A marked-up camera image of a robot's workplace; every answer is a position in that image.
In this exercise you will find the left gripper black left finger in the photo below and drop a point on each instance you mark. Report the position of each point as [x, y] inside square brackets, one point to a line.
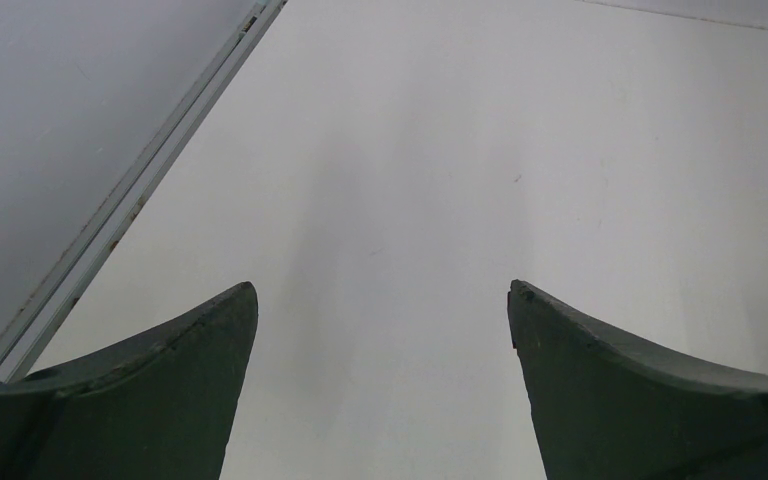
[158, 405]

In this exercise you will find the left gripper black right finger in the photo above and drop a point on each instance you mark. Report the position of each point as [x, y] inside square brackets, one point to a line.
[608, 404]

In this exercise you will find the left aluminium frame profile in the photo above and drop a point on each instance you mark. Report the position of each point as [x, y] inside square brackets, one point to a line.
[97, 100]

